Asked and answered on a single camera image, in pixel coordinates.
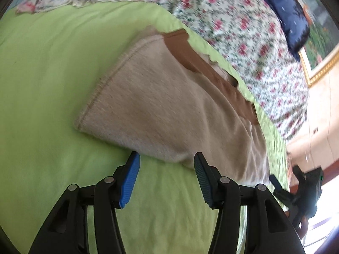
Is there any beige knit sweater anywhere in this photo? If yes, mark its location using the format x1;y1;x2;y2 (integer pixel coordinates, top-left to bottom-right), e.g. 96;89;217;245
75;27;270;186

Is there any person's right hand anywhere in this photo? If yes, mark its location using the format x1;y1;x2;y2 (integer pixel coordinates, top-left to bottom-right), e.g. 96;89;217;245
296;216;308;240

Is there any navy blue pillow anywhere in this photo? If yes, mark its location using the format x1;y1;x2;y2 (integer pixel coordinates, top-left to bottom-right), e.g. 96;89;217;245
264;0;310;61

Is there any green bed sheet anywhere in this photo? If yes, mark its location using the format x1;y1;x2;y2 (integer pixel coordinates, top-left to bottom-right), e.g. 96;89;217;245
0;0;291;254

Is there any gold framed painting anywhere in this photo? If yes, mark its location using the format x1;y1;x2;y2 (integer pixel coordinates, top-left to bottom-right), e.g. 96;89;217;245
300;0;338;88

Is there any pink floral white quilt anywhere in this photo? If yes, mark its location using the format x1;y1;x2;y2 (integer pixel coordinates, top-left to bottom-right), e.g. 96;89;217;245
150;0;308;140

